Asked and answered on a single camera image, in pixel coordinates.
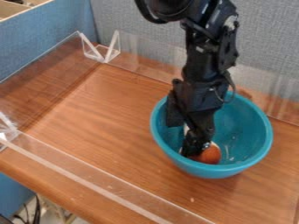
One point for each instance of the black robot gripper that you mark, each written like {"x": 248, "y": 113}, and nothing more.
{"x": 192, "y": 103}

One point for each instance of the brown and white toy mushroom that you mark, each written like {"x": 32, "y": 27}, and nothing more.
{"x": 210, "y": 156}

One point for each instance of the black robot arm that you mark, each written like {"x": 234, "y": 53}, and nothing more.
{"x": 210, "y": 22}

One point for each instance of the blue plastic bowl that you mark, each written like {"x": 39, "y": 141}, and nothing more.
{"x": 243, "y": 136}

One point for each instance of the clear acrylic back barrier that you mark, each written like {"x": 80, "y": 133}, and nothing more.
{"x": 267, "y": 82}

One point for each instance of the clear acrylic barrier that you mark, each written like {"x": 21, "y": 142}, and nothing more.
{"x": 130, "y": 196}
{"x": 267, "y": 82}

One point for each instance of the clear acrylic front barrier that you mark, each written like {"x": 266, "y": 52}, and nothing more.
{"x": 130, "y": 196}

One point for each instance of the blue partition panel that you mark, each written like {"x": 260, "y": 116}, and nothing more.
{"x": 33, "y": 32}

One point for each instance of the clear acrylic corner bracket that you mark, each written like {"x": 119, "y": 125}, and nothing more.
{"x": 100, "y": 53}

